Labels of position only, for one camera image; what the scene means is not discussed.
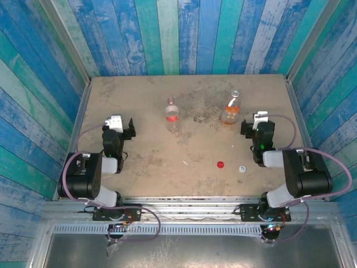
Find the clear bottle with orange label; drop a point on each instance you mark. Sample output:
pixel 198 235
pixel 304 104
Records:
pixel 231 111

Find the white bottle cap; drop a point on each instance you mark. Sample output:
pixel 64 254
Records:
pixel 242 168

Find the red bottle cap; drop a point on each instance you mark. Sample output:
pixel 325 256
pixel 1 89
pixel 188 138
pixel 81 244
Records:
pixel 220 164

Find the clear bottle with red label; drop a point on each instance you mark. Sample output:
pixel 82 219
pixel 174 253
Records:
pixel 172 114

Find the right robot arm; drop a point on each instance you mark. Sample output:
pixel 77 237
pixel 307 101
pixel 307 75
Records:
pixel 306 173

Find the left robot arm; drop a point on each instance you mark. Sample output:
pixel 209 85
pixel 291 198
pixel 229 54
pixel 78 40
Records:
pixel 89 178

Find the small circuit board with LEDs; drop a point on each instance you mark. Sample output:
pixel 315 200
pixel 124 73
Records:
pixel 120 225
pixel 272 227

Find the shiny steel panel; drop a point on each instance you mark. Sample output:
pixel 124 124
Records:
pixel 209 251

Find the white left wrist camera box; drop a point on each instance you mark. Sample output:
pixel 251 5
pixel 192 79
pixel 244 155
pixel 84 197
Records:
pixel 115 124

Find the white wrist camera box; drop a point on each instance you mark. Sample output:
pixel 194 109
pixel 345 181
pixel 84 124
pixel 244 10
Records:
pixel 115 124
pixel 260 118

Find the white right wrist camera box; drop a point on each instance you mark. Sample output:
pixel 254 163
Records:
pixel 260 118

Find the aluminium table side rail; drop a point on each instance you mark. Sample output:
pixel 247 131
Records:
pixel 83 104
pixel 296 106

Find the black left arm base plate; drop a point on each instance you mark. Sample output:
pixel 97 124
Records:
pixel 134 213

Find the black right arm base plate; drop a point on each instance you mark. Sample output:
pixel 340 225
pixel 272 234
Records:
pixel 248 213

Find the aluminium mounting rail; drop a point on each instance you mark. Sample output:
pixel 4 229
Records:
pixel 189 208

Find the aluminium corner post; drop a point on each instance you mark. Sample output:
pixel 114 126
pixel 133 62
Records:
pixel 69 42
pixel 309 42

